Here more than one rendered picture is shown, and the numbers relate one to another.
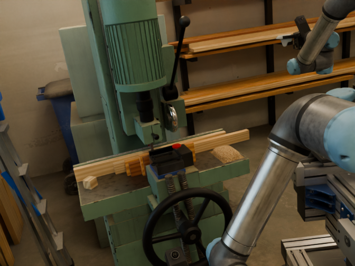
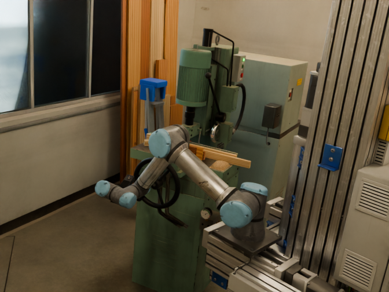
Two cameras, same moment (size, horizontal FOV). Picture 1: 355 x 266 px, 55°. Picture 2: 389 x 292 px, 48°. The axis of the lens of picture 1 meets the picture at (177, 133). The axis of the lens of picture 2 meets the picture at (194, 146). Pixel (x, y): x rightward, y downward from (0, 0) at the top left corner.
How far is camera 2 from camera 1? 1.74 m
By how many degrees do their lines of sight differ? 38
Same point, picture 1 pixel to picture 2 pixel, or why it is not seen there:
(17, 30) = (241, 40)
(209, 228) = (189, 203)
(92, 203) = (135, 149)
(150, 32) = (194, 75)
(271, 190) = (155, 160)
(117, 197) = (146, 153)
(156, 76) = (191, 99)
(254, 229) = (146, 175)
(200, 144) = (214, 154)
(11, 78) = not seen: hidden behind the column
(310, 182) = (271, 219)
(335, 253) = not seen: outside the picture
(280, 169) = not seen: hidden behind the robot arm
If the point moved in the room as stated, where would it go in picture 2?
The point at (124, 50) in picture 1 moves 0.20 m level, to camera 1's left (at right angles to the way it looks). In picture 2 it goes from (180, 80) to (156, 73)
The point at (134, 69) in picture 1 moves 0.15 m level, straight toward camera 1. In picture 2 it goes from (181, 91) to (164, 94)
